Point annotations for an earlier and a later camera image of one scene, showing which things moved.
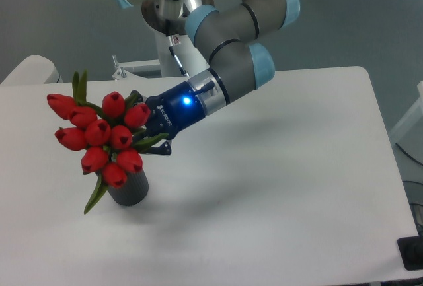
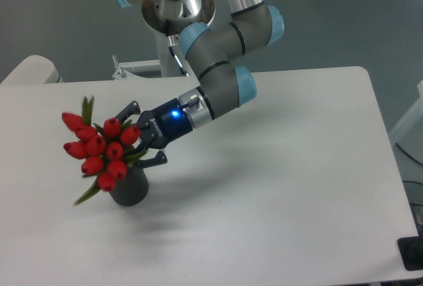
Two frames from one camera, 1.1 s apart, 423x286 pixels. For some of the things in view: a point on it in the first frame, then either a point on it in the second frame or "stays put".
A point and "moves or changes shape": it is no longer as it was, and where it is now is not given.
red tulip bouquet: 110,135 moves or changes shape
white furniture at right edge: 408,133 stays put
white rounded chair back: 34,69 stays put
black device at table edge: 411,251 stays put
